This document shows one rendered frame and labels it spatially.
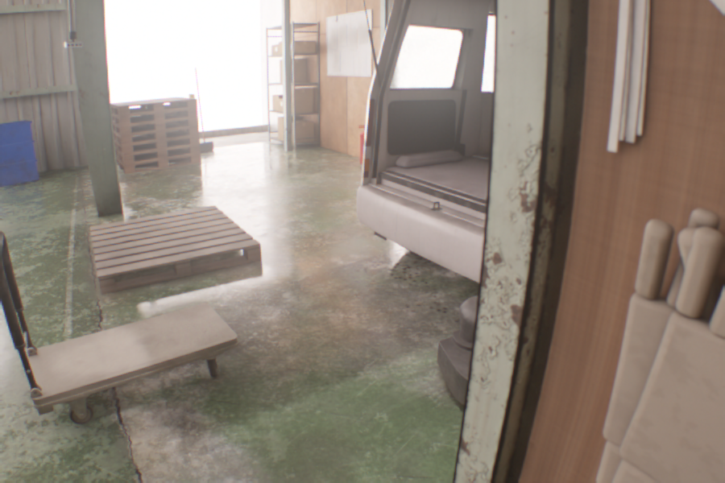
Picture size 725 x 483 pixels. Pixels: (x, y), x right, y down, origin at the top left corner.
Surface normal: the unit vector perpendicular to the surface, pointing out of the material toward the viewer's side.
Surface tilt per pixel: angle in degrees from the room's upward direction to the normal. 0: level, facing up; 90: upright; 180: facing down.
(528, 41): 90
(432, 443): 0
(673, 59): 90
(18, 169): 90
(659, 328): 90
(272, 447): 0
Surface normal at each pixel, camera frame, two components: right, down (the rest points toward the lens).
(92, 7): 0.55, 0.25
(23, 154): 0.77, 0.18
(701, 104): -0.84, 0.16
